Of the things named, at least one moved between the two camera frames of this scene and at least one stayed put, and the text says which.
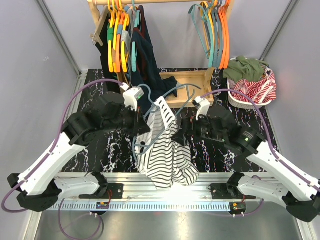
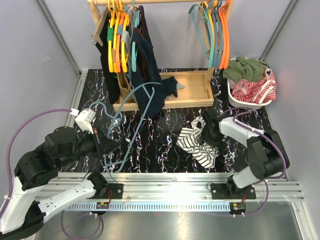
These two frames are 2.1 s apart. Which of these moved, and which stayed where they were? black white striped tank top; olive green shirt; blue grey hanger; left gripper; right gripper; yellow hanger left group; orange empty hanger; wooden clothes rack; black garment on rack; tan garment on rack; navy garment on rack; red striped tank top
Moved: right gripper; blue grey hanger; black white striped tank top; left gripper
Stayed: olive green shirt; black garment on rack; wooden clothes rack; navy garment on rack; orange empty hanger; tan garment on rack; yellow hanger left group; red striped tank top
